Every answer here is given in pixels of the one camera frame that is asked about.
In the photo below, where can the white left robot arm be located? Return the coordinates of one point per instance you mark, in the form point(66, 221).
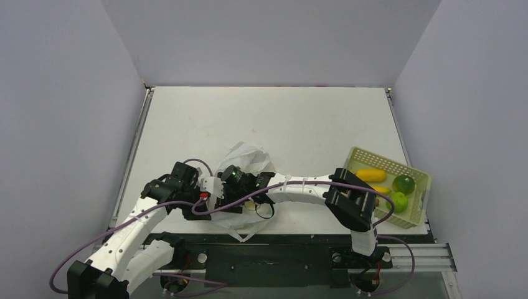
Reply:
point(118, 267)

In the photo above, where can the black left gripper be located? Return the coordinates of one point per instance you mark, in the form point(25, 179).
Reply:
point(190, 215)

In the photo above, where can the white plastic bag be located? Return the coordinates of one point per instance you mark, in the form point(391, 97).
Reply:
point(244, 226)

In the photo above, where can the yellow fake mango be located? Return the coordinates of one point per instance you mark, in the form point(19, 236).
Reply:
point(371, 175)

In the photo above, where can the green fake apple in basket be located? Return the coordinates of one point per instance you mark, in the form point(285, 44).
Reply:
point(400, 201)

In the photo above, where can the yellow-green perforated plastic basket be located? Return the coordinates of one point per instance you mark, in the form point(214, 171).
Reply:
point(417, 201)

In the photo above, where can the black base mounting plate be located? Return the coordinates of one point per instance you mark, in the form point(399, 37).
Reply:
point(271, 260)

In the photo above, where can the green halved fake fruit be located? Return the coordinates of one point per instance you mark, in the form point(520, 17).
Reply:
point(404, 184)

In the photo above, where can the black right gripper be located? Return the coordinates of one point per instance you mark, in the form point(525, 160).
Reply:
point(230, 198)

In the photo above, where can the yellow fake banana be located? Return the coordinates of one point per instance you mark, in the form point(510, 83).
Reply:
point(382, 189)

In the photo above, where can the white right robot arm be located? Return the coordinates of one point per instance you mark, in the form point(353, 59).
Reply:
point(351, 201)

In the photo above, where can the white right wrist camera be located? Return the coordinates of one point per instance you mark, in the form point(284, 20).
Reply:
point(211, 187)

